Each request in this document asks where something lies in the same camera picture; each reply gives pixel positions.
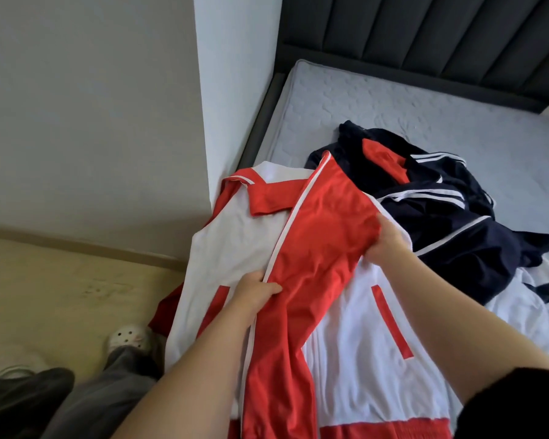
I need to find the grey quilted bed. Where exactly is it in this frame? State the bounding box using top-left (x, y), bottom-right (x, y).
top-left (238, 59), bottom-right (549, 380)

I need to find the red and navy sports jacket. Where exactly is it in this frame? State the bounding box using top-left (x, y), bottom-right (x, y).
top-left (306, 120), bottom-right (549, 307)

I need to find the person's left forearm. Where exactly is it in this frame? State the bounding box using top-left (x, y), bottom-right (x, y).
top-left (110, 301), bottom-right (267, 439)

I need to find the person's white clog shoe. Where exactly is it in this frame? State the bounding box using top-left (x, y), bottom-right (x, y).
top-left (0, 347), bottom-right (49, 380)
top-left (105, 323), bottom-right (155, 355)

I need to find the red and white jacket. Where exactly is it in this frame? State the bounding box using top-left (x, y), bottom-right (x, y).
top-left (148, 151), bottom-right (495, 439)

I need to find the person's left hand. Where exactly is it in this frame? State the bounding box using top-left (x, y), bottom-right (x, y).
top-left (227, 271), bottom-right (283, 321)

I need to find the white and navy garment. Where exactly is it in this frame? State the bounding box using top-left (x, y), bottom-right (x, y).
top-left (485, 255), bottom-right (549, 371)

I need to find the person's right hand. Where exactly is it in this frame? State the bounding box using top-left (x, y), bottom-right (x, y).
top-left (361, 215), bottom-right (413, 269)

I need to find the person's right forearm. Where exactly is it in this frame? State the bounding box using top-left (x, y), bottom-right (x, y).
top-left (384, 246), bottom-right (549, 408)

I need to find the dark grey upholstered headboard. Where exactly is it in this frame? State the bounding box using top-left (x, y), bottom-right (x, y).
top-left (274, 0), bottom-right (549, 113)

